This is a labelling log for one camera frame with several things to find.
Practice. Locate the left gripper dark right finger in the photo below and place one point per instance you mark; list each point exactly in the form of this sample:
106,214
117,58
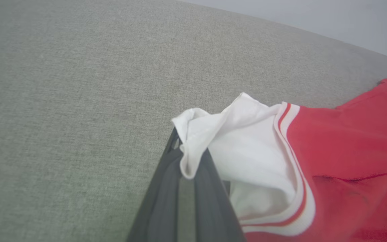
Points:
213,208

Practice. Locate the grey fabric sofa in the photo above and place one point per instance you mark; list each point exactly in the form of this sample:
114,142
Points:
79,101

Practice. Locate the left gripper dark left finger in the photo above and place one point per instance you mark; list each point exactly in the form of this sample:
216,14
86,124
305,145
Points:
160,201

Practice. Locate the red and white garment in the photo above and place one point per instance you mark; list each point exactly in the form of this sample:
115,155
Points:
341,161

